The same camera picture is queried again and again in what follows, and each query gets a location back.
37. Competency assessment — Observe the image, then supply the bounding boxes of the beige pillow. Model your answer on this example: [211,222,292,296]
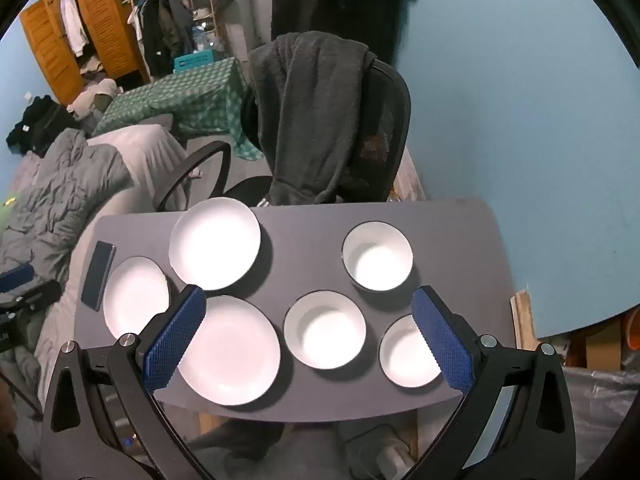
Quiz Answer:
[67,78,121,116]

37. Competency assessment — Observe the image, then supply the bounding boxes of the grey plastic sheet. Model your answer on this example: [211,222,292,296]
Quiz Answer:
[560,365,640,466]

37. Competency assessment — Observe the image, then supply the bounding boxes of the black hanging coat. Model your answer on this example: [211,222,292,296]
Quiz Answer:
[270,0,421,68]

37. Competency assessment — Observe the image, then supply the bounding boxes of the light grey bed sheet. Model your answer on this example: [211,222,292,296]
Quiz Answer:
[37,122,188,396]

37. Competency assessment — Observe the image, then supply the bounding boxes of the teal plastic crate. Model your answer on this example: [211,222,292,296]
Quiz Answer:
[173,51,217,73]

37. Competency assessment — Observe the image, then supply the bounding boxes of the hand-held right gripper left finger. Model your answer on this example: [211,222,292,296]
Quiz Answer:
[41,285,211,480]

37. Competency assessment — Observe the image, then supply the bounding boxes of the white bowl dark rim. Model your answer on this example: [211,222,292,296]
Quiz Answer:
[341,221,415,292]
[283,290,367,371]
[378,314,446,389]

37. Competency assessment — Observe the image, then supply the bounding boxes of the black clothes pile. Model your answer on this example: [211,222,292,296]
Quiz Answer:
[6,95,81,153]

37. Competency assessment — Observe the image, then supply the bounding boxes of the grey duvet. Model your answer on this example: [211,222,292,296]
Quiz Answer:
[0,127,133,311]

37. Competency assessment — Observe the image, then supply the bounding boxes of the wooden louvred wardrobe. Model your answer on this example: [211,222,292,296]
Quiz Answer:
[20,0,151,106]

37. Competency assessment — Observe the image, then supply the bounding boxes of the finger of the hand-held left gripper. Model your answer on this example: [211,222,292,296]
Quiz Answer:
[0,263,35,295]
[0,280,62,313]

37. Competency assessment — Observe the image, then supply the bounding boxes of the dark grey fleece robe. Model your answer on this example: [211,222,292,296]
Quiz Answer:
[248,31,378,207]

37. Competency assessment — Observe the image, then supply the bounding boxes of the dark jackets on rack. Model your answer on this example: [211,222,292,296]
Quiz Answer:
[127,0,196,61]

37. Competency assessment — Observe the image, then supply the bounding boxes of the dark smartphone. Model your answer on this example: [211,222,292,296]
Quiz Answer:
[81,241,117,312]

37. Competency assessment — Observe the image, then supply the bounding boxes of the black mesh office chair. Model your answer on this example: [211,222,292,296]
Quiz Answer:
[155,57,412,211]

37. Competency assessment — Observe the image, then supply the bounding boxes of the white plate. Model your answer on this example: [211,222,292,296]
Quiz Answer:
[102,256,171,341]
[175,295,282,407]
[169,197,262,292]

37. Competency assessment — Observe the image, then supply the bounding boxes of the cardboard box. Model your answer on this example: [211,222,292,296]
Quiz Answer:
[585,320,631,371]

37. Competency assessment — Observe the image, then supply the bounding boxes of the green checked cloth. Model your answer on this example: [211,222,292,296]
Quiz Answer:
[91,57,263,161]

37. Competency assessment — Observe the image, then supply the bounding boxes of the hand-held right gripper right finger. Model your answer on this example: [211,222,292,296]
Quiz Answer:
[405,285,578,480]

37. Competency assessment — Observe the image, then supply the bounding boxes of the white hanging garment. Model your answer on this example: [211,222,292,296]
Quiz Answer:
[60,0,91,58]

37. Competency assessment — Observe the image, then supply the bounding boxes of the wooden board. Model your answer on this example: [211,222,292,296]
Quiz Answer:
[510,289,538,356]

